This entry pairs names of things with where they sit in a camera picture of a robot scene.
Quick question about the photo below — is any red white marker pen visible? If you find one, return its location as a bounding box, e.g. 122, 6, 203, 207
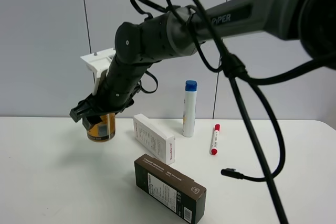
209, 124, 221, 156

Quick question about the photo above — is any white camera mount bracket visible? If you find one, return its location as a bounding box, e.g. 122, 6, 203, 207
80, 48, 116, 95

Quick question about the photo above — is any gold energy drink can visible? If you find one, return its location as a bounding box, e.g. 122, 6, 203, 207
87, 113, 116, 142

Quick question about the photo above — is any white cardboard box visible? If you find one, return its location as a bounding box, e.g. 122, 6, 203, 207
133, 114, 175, 165

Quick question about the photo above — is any dark brown cardboard box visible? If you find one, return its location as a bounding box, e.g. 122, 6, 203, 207
134, 154, 207, 224

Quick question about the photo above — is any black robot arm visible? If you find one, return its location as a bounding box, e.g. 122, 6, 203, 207
70, 0, 335, 130

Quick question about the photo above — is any white bottle blue cap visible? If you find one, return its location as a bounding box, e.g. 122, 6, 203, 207
182, 80, 197, 137

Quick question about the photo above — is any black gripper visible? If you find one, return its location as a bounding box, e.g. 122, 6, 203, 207
69, 91, 134, 140

